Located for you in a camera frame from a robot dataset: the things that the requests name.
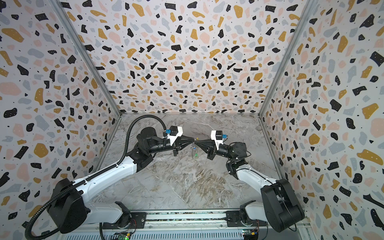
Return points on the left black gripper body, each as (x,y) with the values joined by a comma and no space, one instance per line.
(164,146)

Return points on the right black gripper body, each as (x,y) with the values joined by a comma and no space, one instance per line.
(210,149)

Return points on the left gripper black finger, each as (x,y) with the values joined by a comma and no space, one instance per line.
(185,143)
(186,139)

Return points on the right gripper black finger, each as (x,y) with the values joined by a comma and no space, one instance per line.
(207,147)
(203,142)

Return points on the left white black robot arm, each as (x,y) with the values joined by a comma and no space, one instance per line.
(73,209)

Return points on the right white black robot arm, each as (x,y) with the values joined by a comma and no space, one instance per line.
(280,209)

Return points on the left green circuit board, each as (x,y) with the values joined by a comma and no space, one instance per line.
(125,235)

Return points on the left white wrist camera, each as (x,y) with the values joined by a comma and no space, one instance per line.
(173,133)

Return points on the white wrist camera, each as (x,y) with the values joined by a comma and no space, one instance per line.
(173,133)
(218,137)

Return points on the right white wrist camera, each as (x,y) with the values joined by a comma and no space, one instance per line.
(218,137)

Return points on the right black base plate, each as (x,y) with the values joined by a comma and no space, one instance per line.
(238,218)

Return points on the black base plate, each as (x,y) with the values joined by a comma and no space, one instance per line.
(238,218)
(134,221)

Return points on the aluminium mounting rail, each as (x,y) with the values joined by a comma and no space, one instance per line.
(170,218)

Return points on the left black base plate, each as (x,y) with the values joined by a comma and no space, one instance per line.
(134,221)

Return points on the white slotted cable duct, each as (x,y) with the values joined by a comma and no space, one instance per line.
(166,235)

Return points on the right circuit board with wires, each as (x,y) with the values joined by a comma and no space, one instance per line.
(251,234)

